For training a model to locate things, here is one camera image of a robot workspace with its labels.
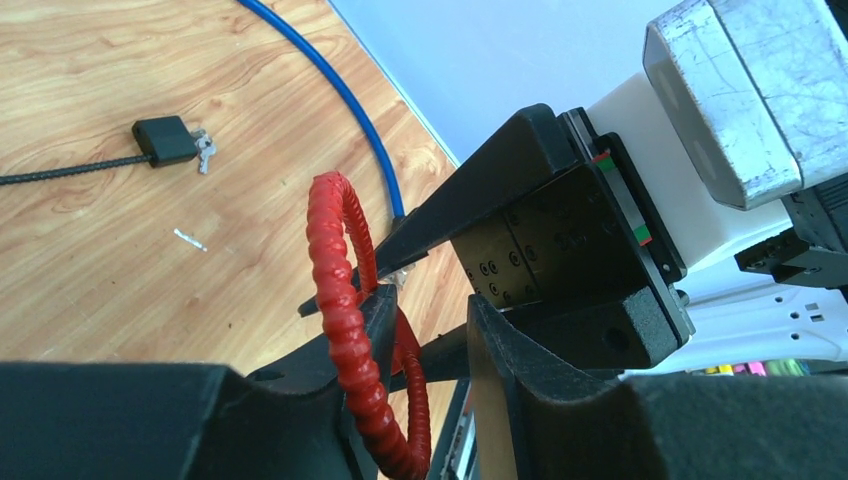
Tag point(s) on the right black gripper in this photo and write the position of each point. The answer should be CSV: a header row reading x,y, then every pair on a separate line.
x,y
553,226

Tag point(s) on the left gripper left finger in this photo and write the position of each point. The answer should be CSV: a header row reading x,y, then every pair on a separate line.
x,y
285,420

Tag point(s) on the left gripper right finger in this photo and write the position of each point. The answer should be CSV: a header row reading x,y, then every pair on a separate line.
x,y
538,417

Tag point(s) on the red cable lock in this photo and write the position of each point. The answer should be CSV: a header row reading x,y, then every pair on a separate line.
x,y
344,272

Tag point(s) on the red lock keys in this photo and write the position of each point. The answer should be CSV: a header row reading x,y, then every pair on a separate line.
x,y
399,277

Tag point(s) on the colourful background boxes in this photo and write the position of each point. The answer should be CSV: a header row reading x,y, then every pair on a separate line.
x,y
783,367

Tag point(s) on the blue cable lock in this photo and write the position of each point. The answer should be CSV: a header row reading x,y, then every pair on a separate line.
x,y
266,14

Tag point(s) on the black cable lock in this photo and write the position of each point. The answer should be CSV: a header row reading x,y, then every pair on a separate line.
x,y
163,141

